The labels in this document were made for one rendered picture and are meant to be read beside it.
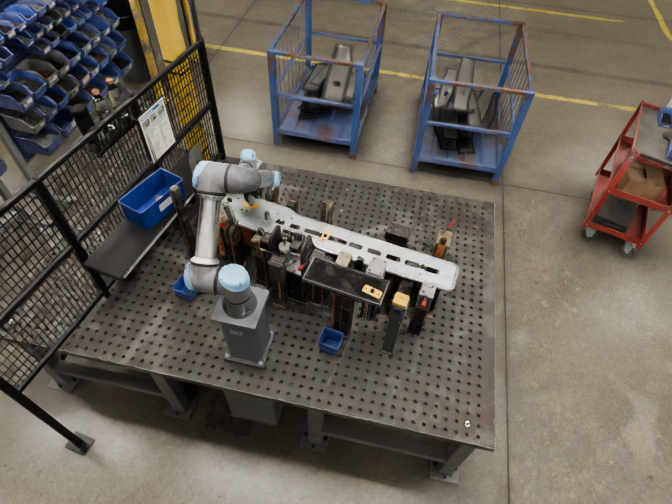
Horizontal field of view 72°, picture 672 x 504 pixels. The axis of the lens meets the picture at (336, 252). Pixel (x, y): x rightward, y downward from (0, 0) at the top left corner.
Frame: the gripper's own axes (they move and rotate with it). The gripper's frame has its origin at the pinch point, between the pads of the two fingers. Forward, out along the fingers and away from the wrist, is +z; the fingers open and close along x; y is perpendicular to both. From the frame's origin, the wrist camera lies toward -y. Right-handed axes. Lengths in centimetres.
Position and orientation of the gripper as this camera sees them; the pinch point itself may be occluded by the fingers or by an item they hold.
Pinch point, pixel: (250, 201)
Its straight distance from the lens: 260.5
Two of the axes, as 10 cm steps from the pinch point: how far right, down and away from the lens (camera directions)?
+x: 3.6, -7.2, 6.0
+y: 9.3, 3.1, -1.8
